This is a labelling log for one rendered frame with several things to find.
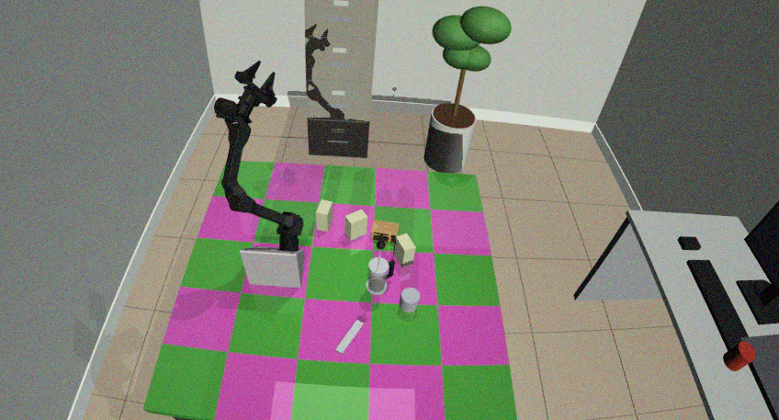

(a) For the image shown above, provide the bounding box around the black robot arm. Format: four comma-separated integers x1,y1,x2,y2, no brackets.
214,97,304,252

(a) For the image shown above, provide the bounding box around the grey flat bar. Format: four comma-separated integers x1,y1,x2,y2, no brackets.
335,320,364,354

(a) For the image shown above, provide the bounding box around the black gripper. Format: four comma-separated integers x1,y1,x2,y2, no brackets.
235,61,277,109

